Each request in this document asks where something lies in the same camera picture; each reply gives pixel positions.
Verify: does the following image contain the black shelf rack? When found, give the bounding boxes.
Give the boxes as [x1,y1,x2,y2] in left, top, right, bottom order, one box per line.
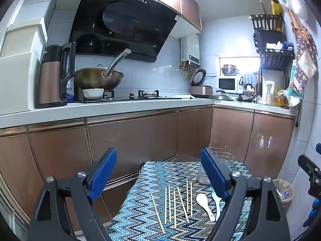
[249,14,295,73]

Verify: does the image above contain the clear spray bottle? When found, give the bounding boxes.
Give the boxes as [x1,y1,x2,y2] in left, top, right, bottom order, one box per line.
[266,83,274,105]

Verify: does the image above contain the orange detergent bottle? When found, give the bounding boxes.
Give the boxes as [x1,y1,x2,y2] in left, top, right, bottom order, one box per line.
[273,87,287,106]

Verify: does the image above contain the blue grey cloth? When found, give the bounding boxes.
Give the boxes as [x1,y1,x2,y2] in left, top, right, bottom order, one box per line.
[243,72,257,87]

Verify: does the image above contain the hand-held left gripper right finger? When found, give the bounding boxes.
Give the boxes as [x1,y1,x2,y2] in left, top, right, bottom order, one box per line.
[200,147,287,241]

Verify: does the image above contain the copper lower cabinets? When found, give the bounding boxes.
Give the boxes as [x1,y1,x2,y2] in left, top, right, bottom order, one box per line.
[0,105,295,234]

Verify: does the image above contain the zigzag patterned cloth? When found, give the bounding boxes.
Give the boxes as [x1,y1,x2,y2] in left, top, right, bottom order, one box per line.
[107,161,259,241]

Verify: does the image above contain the yellow film roll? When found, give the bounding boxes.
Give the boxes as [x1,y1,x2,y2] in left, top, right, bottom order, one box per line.
[271,0,282,29]

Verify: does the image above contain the copper electric kettle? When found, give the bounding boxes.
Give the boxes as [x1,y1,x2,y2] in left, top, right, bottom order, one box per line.
[38,43,76,108]

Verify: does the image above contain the white rag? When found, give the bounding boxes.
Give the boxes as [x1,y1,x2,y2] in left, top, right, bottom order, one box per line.
[266,41,284,52]

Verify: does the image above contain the teal printed bag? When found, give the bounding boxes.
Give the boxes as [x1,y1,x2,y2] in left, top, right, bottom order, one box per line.
[288,63,305,106]

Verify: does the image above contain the stacked steel bowls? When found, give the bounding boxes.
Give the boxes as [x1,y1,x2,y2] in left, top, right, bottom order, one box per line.
[221,64,239,76]

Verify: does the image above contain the white appliance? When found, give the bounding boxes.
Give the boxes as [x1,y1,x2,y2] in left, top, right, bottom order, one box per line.
[0,17,48,116]

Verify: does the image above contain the steel wok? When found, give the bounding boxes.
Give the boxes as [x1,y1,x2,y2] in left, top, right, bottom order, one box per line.
[74,48,131,91]

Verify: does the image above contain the white plastic bag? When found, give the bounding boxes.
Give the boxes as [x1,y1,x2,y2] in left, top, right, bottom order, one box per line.
[277,89,300,107]

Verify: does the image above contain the wire utensil holder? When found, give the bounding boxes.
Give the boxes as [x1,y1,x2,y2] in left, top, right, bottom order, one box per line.
[196,144,251,185]

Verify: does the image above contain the brown floral apron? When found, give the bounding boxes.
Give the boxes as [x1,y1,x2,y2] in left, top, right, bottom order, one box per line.
[288,9,318,91]

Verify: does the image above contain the wicker waste basket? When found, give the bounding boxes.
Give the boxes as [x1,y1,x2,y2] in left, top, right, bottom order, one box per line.
[272,179,294,204]

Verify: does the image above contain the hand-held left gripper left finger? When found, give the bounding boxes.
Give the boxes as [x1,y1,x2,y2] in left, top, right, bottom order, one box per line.
[27,148,118,241]

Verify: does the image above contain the black range hood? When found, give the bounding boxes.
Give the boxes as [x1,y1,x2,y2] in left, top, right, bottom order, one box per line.
[69,0,180,63]

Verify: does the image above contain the copper rice cooker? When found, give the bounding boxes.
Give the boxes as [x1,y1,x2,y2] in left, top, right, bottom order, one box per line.
[190,68,213,98]

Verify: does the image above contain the white water heater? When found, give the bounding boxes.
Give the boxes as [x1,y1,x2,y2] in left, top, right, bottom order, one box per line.
[180,34,200,64]

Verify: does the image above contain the white bowl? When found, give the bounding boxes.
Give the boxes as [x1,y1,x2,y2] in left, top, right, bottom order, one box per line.
[83,88,104,99]

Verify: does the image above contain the hanging white plastic bags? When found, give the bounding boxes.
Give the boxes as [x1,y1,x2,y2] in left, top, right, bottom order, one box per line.
[283,0,309,20]

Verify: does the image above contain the blue white salt bag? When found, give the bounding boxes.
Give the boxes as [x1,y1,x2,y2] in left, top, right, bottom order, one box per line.
[66,78,76,102]

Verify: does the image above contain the white rice spoon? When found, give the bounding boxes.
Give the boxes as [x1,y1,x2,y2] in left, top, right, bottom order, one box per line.
[196,193,216,222]
[212,190,222,221]

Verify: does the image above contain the white kitchen countertop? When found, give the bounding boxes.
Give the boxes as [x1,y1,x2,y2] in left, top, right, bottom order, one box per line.
[0,97,298,128]

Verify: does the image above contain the steel pot lid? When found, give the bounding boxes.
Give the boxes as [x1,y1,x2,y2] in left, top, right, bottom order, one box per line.
[209,90,232,100]

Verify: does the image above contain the group of wooden chopsticks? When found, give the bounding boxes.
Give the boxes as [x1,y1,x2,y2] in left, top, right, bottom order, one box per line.
[150,179,193,234]

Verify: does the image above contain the white microwave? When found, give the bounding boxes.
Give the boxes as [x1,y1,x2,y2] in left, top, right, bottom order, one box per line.
[217,77,243,94]

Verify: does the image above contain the kitchen window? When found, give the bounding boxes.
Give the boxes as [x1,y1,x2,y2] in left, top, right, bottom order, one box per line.
[219,56,261,77]

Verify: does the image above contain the yellow pipe valves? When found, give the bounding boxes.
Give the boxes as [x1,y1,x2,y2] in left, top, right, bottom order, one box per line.
[179,61,192,81]

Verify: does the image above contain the person's right hand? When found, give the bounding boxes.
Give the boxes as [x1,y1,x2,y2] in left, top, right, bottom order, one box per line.
[303,198,321,229]

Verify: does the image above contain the black pan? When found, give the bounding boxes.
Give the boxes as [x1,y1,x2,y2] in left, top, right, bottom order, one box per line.
[237,93,256,102]

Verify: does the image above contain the black gas stove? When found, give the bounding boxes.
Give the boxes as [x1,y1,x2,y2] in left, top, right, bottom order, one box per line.
[76,88,181,103]

